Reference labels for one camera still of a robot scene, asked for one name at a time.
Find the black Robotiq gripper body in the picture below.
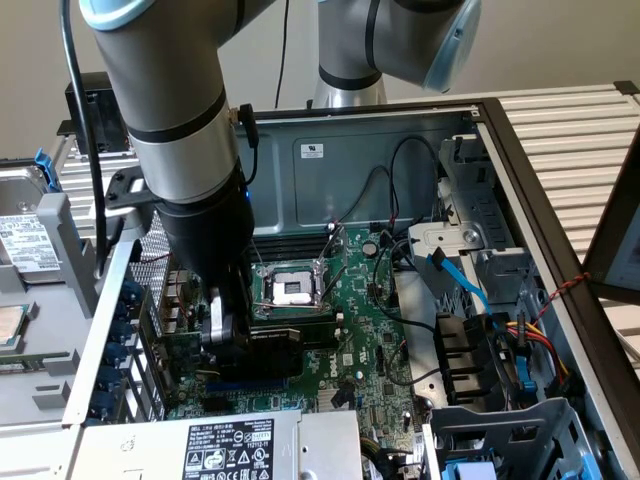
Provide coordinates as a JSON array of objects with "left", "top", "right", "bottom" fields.
[{"left": 154, "top": 164, "right": 256, "bottom": 295}]

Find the green GPU with black shroud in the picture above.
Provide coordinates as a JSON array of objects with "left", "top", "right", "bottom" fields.
[{"left": 137, "top": 324, "right": 305, "bottom": 382}]

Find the CPU socket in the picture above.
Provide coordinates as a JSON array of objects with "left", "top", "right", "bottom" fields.
[{"left": 252, "top": 259, "right": 335, "bottom": 319}]

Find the black RAM slot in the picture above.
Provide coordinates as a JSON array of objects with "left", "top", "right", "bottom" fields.
[
  {"left": 252, "top": 254, "right": 326, "bottom": 264},
  {"left": 252, "top": 241, "right": 329, "bottom": 251},
  {"left": 252, "top": 234, "right": 330, "bottom": 244},
  {"left": 252, "top": 247, "right": 327, "bottom": 257},
  {"left": 249, "top": 309, "right": 346, "bottom": 329}
]

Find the metal socket cover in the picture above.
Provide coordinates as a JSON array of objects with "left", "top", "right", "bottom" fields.
[{"left": 315, "top": 223, "right": 350, "bottom": 309}]

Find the green Dell motherboard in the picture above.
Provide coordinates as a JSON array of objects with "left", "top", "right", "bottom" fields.
[{"left": 164, "top": 225, "right": 432, "bottom": 454}]

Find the black box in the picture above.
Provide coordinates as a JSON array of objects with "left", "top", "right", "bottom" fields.
[{"left": 56, "top": 72, "right": 132, "bottom": 162}]

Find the silver power supply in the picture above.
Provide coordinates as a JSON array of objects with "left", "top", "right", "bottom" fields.
[{"left": 63, "top": 408, "right": 365, "bottom": 480}]

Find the open grey PC case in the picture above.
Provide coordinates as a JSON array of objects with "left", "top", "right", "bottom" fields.
[{"left": 60, "top": 97, "right": 640, "bottom": 480}]

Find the grey hard drive tray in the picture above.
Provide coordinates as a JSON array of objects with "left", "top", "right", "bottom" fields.
[{"left": 0, "top": 159, "right": 104, "bottom": 429}]

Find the blue disk latch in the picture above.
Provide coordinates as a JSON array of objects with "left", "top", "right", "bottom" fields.
[{"left": 30, "top": 147, "right": 62, "bottom": 194}]

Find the silver hard disk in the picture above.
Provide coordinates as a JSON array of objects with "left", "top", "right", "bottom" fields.
[{"left": 0, "top": 167, "right": 69, "bottom": 287}]

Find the silver disk bay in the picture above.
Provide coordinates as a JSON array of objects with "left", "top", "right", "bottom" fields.
[{"left": 405, "top": 133, "right": 539, "bottom": 321}]

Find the CPU chip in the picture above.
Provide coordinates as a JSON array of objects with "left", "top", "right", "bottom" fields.
[{"left": 0, "top": 302, "right": 32, "bottom": 351}]

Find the black plastic fan shroud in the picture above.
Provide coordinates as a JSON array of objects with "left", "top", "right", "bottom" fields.
[{"left": 432, "top": 310, "right": 507, "bottom": 407}]

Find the grey drive cage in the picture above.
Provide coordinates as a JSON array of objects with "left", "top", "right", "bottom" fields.
[{"left": 422, "top": 396, "right": 604, "bottom": 480}]

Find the pale blue plastic tab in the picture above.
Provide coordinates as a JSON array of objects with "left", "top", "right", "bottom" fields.
[{"left": 442, "top": 458, "right": 497, "bottom": 480}]

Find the blue plastic clip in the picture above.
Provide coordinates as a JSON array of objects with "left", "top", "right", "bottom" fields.
[{"left": 513, "top": 344, "right": 537, "bottom": 401}]

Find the dark framed panel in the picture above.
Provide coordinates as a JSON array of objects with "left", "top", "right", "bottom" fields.
[{"left": 581, "top": 142, "right": 640, "bottom": 305}]

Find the thick black camera cable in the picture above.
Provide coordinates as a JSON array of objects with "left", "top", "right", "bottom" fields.
[{"left": 58, "top": 0, "right": 126, "bottom": 279}]

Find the black gripper cable connector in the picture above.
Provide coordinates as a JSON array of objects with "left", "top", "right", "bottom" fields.
[{"left": 227, "top": 102, "right": 261, "bottom": 186}]

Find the thin black wire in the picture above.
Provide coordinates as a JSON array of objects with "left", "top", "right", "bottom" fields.
[
  {"left": 388, "top": 136, "right": 442, "bottom": 224},
  {"left": 338, "top": 166, "right": 392, "bottom": 225}
]

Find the yellow black braided cable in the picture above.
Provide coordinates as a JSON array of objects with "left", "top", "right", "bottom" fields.
[{"left": 360, "top": 433, "right": 424, "bottom": 474}]

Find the thin black hanging cable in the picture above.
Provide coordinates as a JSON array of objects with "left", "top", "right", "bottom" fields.
[{"left": 273, "top": 0, "right": 291, "bottom": 109}]

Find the blue SATA wire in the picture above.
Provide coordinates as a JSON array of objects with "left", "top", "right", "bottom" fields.
[{"left": 426, "top": 246, "right": 497, "bottom": 329}]

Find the yellow red black wire bundle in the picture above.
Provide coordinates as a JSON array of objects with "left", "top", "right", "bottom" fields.
[{"left": 492, "top": 312, "right": 574, "bottom": 389}]

